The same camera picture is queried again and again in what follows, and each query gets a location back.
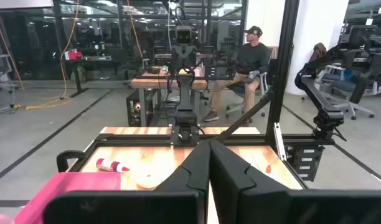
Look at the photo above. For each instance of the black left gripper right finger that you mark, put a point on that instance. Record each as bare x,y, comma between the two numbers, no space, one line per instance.
271,208

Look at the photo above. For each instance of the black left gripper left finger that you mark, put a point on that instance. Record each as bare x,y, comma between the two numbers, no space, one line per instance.
131,208

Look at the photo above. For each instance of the pink frosted donut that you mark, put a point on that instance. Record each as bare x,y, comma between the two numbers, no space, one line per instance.
147,182

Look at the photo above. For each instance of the red food colouring bottle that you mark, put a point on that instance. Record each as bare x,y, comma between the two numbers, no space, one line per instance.
109,165
268,169

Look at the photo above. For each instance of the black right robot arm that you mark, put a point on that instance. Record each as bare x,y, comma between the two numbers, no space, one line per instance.
185,90

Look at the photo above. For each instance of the wooden workbench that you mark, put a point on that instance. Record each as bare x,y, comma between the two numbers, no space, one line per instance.
153,83

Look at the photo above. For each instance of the computer tower under workbench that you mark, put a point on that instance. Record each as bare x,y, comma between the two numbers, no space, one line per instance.
136,109

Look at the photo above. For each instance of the black control box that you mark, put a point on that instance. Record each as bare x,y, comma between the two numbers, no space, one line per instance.
315,165

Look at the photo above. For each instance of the red plastic tray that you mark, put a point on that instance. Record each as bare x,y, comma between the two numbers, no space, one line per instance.
69,183

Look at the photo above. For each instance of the office chair of person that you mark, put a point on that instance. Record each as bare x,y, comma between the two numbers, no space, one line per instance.
263,82

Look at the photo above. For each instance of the person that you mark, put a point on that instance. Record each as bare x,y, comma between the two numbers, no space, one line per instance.
252,57

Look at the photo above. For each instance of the black desk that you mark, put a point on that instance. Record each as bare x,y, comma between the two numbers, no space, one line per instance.
97,58

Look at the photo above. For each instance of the red box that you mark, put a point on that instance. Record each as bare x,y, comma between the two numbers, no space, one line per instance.
73,55

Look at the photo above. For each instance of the white office chair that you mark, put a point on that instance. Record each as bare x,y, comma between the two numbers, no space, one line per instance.
352,107

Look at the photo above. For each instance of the brown jacket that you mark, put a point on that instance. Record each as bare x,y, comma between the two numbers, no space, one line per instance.
318,51

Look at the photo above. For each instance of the grey office chair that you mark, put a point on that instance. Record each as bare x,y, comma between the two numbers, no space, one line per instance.
0,67

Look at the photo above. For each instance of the black aluminium table frame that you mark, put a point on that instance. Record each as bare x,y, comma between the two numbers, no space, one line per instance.
140,140

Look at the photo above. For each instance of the white metal bracket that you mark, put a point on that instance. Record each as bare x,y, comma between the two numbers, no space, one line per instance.
279,143

